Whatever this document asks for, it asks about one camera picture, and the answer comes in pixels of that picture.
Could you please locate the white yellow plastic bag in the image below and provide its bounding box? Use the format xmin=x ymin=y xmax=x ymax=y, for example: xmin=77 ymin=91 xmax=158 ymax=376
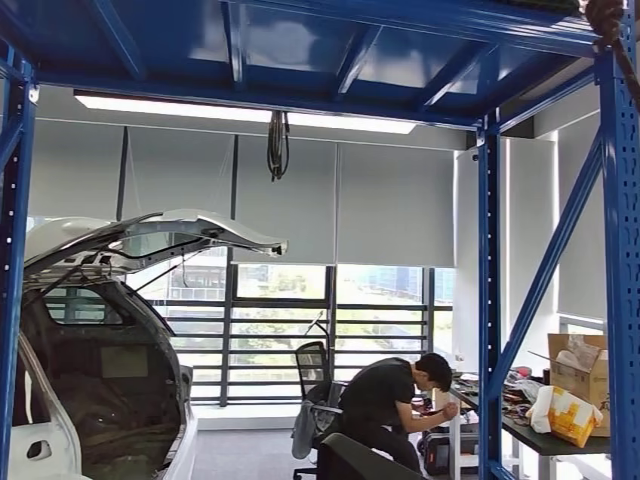
xmin=525 ymin=385 xmax=605 ymax=450

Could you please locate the white open car tailgate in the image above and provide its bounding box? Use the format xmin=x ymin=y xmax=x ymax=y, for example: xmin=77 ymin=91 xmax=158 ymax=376
xmin=23 ymin=209 xmax=290 ymax=283

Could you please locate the thick braided rope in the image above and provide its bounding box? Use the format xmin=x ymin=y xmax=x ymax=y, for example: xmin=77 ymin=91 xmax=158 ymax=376
xmin=580 ymin=0 xmax=640 ymax=111

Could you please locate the grey roller blind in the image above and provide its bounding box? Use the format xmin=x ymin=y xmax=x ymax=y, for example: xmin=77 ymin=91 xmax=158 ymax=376
xmin=27 ymin=119 xmax=124 ymax=223
xmin=235 ymin=135 xmax=338 ymax=266
xmin=339 ymin=142 xmax=456 ymax=268
xmin=125 ymin=127 xmax=236 ymax=220

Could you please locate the dark padded chair back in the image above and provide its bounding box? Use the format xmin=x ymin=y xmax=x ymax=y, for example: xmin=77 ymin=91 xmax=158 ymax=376
xmin=317 ymin=432 xmax=426 ymax=480

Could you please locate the black mesh office chair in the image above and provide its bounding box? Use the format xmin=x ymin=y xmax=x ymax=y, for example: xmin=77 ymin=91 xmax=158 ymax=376
xmin=292 ymin=311 xmax=346 ymax=480

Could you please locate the black orange tool case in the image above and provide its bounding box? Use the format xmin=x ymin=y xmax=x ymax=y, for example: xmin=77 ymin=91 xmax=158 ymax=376
xmin=422 ymin=429 xmax=480 ymax=477

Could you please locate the dark window guard railing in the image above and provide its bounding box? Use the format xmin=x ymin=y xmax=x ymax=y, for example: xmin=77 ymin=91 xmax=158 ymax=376
xmin=142 ymin=300 xmax=456 ymax=402

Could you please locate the crumpled plastic wrap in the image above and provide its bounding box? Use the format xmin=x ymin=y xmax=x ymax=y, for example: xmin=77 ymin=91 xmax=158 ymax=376
xmin=555 ymin=335 xmax=604 ymax=372

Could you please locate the tangle of wires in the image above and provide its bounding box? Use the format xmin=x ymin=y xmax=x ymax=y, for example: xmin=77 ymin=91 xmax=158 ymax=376
xmin=502 ymin=370 xmax=546 ymax=415

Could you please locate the white car body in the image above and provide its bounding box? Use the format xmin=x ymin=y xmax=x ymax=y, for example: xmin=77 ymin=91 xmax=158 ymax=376
xmin=7 ymin=218 xmax=198 ymax=480

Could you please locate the blue steel shelving rack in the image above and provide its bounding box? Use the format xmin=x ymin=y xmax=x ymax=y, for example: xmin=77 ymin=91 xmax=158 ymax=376
xmin=0 ymin=0 xmax=640 ymax=480

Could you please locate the grey jacket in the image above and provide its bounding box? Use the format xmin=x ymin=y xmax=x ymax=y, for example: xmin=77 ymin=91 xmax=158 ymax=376
xmin=292 ymin=384 xmax=346 ymax=462

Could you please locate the black hanging cable loop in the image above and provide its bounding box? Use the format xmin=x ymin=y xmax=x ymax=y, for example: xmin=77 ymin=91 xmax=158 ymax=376
xmin=266 ymin=110 xmax=291 ymax=182

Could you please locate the printed cardboard box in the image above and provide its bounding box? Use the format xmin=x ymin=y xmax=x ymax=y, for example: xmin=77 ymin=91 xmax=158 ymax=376
xmin=547 ymin=333 xmax=611 ymax=439

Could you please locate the dark top workbench desk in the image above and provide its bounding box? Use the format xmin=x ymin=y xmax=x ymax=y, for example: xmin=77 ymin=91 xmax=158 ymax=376
xmin=447 ymin=370 xmax=612 ymax=480

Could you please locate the person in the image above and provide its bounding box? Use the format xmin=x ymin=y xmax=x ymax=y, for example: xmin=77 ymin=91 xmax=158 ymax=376
xmin=339 ymin=352 xmax=460 ymax=475

